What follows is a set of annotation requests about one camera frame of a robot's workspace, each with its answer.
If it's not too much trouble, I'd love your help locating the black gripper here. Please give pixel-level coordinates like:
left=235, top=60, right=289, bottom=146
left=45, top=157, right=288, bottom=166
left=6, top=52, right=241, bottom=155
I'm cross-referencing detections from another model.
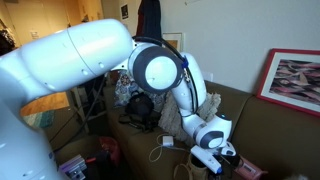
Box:
left=213, top=153, right=242, bottom=170

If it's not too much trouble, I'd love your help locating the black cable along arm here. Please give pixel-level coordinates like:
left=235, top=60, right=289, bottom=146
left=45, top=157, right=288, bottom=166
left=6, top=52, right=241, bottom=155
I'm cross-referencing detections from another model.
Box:
left=132, top=34, right=200, bottom=118

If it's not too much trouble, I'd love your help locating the dark hanging coat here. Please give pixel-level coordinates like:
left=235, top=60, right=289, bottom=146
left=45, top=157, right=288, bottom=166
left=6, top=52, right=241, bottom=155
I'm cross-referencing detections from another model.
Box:
left=136, top=0, right=163, bottom=39

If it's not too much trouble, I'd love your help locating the blue strap on arm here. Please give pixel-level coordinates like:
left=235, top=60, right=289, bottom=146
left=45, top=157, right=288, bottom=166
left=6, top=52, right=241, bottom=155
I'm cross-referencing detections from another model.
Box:
left=181, top=57, right=190, bottom=70

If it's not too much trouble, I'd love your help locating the white charger cable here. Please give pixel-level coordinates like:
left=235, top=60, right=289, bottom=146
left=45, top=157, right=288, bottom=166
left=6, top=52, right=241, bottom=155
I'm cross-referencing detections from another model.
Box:
left=148, top=133, right=194, bottom=164

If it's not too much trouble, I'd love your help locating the small dark wall picture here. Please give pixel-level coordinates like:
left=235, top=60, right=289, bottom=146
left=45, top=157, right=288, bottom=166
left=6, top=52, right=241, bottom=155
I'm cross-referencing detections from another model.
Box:
left=120, top=3, right=130, bottom=20

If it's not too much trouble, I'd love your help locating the black soft bag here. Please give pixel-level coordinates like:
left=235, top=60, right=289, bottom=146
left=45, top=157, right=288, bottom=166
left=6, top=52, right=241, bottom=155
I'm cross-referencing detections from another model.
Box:
left=124, top=91, right=155, bottom=117

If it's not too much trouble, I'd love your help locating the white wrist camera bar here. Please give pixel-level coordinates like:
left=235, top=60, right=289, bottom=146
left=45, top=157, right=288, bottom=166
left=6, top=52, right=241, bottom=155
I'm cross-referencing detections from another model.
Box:
left=189, top=145, right=224, bottom=175

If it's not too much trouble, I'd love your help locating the brown sofa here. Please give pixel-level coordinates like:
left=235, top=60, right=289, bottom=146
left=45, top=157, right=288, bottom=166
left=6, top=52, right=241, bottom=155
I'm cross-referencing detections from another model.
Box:
left=53, top=81, right=320, bottom=180

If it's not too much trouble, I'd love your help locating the light framed wall picture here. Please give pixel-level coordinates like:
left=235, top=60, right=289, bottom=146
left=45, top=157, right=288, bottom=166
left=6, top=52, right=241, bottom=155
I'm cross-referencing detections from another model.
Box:
left=162, top=31, right=184, bottom=53

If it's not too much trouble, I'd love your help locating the red framed abstract picture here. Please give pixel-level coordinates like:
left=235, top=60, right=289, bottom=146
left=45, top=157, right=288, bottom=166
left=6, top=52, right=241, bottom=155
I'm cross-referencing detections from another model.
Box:
left=256, top=48, right=320, bottom=118

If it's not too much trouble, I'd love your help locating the floral patterned pillow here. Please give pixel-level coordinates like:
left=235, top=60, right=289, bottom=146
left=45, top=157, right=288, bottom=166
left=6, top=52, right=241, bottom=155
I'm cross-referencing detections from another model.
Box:
left=114, top=69, right=168, bottom=113

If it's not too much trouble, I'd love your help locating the pink small box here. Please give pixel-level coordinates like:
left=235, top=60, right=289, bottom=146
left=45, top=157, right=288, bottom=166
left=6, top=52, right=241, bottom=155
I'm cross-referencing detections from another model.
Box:
left=234, top=155, right=269, bottom=180

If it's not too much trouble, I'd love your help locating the white fluffy toy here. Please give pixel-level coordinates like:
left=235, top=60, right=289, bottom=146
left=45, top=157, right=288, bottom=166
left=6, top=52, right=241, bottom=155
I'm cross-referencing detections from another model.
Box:
left=284, top=173, right=309, bottom=180

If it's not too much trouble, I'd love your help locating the teal woven rug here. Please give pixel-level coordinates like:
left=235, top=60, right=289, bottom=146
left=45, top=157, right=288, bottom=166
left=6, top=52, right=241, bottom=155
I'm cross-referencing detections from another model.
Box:
left=19, top=110, right=56, bottom=130

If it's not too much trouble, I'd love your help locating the black Sony camera with strap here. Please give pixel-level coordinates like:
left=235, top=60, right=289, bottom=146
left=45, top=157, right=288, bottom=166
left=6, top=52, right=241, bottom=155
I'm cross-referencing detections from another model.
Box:
left=118, top=111, right=162, bottom=134

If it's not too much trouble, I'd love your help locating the white power adapter brick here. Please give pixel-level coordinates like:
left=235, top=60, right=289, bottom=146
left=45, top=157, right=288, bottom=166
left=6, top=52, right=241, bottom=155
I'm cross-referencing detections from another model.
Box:
left=162, top=134, right=175, bottom=148

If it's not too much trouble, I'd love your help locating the white fluffy pillow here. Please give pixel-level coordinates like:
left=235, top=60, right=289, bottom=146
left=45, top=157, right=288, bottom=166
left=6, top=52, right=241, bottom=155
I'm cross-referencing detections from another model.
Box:
left=158, top=91, right=222, bottom=148

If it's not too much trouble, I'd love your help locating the silver electronics box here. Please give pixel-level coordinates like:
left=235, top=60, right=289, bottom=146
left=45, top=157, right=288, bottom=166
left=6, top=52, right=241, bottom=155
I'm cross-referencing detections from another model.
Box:
left=58, top=154, right=88, bottom=180

